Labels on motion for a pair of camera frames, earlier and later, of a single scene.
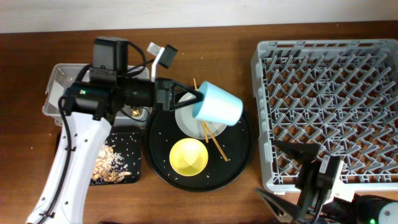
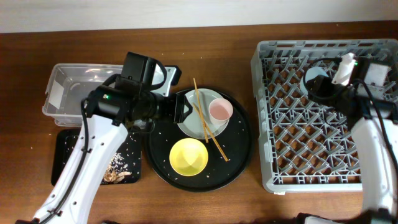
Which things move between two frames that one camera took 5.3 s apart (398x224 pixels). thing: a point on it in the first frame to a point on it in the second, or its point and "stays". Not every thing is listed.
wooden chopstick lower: [215, 140] stays
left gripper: [168, 103] to [180, 99]
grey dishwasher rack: [341, 95] stays
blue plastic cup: [218, 105] to [310, 73]
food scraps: [109, 166] stays
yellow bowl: [188, 157] stays
